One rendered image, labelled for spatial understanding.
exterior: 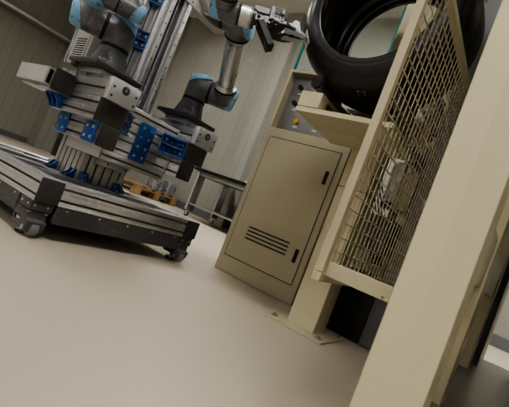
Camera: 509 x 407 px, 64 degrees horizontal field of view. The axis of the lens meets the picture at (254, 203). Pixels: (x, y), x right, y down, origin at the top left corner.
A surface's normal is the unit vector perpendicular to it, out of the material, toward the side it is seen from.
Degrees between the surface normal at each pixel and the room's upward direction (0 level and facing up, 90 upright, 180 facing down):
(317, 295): 90
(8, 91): 90
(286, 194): 90
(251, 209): 90
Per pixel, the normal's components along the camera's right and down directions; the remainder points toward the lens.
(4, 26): 0.75, 0.28
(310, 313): -0.51, -0.22
